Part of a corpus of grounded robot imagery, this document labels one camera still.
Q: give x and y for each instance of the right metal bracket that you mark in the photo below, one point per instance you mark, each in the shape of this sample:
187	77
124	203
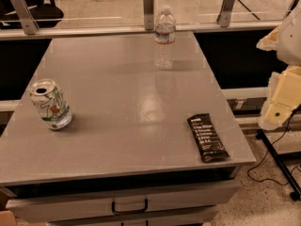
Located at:
224	16

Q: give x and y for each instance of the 7up soda can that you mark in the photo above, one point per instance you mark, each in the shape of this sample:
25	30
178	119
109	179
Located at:
48	98

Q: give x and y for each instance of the black office chair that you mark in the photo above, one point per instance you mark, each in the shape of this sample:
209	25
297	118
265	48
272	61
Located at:
44	12

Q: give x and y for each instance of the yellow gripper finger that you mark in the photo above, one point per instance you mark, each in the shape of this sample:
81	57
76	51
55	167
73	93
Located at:
270	41
283	97

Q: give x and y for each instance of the middle metal bracket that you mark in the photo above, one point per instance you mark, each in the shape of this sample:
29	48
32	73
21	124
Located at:
148	8

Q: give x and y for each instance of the left metal bracket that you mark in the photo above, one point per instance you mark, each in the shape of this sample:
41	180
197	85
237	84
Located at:
28	24

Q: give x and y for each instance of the black drawer handle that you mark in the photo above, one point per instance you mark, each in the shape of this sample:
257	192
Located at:
129	207

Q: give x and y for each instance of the metal rail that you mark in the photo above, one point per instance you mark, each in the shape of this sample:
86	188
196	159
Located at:
51	33

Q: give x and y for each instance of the black stand leg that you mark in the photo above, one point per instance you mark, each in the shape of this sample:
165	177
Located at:
296	193

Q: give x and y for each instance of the metal bracket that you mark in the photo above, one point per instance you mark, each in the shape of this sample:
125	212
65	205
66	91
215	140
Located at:
28	24
148	8
224	16

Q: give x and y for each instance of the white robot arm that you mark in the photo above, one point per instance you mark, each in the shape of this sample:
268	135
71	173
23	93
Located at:
289	40

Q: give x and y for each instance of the grey cabinet drawer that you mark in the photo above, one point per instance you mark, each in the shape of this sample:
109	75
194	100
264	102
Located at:
90	205

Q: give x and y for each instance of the clear plastic water bottle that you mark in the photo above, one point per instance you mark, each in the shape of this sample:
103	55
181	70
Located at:
164	37

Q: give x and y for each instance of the black snack bar wrapper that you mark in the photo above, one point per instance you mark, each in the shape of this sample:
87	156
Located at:
209	144

